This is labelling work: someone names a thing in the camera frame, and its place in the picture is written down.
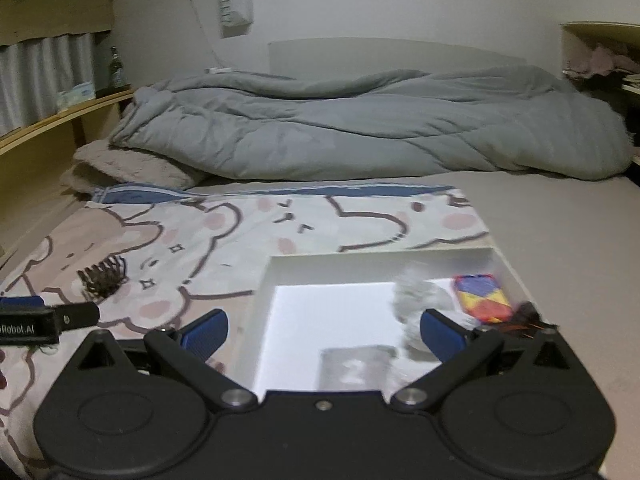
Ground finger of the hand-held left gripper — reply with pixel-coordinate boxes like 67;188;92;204
0;296;47;310
50;301;101;333

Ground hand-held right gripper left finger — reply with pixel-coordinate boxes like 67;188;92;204
75;309;253;409

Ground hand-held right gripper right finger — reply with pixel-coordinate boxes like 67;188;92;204
391;309;576;409

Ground brown hair claw clip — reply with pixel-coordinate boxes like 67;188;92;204
77;255;126;303

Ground grey fluffy cloth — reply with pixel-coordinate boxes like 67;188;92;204
390;265;473;361

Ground multicoloured diamond-pattern case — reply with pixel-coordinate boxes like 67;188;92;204
452;274;513;325

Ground clear bag of white cord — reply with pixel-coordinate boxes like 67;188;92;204
320;345;396;391

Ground white cardboard box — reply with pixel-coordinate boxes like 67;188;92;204
235;247;541;396

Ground printed cartoon blanket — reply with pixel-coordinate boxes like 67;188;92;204
0;182;491;480

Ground beige bed sheet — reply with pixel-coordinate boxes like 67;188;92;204
190;167;640;356

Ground beige plush pillow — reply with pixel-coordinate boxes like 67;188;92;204
60;140;206;196

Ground wooden bedside ledge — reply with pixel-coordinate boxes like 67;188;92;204
0;87;136;157

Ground tissue pack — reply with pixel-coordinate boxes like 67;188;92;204
56;81;97;111

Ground grey curtain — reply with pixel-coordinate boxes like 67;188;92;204
0;32;96;136

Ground grey duvet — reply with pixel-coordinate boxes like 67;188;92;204
109;66;632;181

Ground green glass bottle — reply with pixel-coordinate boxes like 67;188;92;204
109;46;125;92

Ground dark clothes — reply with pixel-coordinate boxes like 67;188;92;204
625;130;640;186

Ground pink garment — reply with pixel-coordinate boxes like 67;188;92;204
565;42;636;78

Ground open wooden cabinet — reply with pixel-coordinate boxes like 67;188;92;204
560;21;640;96

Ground white charger cable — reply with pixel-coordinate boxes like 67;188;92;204
185;0;233;75

